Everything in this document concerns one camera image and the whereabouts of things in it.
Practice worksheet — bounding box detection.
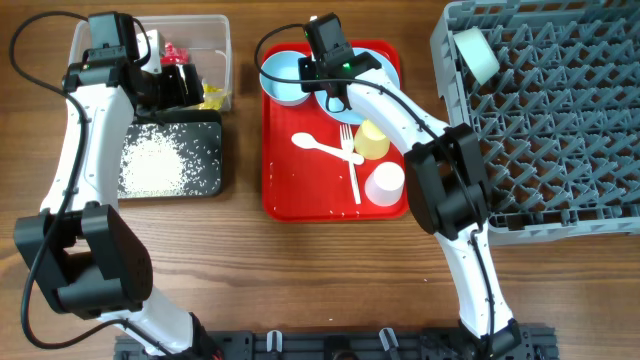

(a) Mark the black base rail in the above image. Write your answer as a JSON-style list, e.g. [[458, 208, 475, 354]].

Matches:
[[113, 327, 559, 360]]

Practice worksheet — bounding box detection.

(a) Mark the red plastic tray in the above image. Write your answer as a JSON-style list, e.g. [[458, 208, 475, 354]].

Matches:
[[261, 39, 414, 223]]

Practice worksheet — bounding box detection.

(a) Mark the white plastic spoon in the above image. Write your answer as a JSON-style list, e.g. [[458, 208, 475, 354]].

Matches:
[[291, 132, 365, 165]]

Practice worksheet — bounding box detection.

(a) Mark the white plastic cup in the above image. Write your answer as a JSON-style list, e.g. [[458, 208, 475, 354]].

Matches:
[[365, 162, 405, 207]]

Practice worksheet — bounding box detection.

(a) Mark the light blue plate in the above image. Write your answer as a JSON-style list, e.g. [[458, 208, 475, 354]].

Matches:
[[315, 47, 400, 125]]

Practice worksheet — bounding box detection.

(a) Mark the yellow plastic cup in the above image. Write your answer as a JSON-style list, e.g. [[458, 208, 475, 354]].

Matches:
[[354, 119, 390, 160]]

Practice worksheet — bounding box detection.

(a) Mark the grey dishwasher rack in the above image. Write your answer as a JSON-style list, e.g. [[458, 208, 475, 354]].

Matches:
[[430, 0, 639, 245]]

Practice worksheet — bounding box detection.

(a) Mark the white plastic fork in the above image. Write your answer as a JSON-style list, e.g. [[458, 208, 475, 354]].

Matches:
[[340, 124, 361, 205]]

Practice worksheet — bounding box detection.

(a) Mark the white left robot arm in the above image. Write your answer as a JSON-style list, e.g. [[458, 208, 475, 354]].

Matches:
[[14, 12, 223, 359]]

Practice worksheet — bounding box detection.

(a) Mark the clear plastic bin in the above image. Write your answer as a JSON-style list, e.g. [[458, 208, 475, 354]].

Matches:
[[69, 15, 232, 111]]

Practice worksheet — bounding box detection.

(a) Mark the yellow foil wrapper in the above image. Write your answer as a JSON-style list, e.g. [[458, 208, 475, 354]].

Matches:
[[198, 82, 228, 111]]

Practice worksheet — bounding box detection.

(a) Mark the black tray with rice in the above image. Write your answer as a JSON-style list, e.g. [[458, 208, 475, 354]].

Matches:
[[118, 110, 223, 199]]

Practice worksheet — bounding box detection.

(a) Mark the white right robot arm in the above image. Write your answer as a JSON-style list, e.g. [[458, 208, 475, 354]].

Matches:
[[301, 13, 521, 359]]

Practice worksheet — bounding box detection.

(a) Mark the red strawberry candy wrapper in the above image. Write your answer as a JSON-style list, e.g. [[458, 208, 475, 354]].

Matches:
[[161, 42, 190, 65]]

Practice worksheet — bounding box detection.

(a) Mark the mint green bowl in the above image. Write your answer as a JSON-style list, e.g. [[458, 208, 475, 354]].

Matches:
[[453, 27, 500, 85]]

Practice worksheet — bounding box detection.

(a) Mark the light blue small bowl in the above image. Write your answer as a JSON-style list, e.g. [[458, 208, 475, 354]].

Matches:
[[260, 51, 310, 107]]

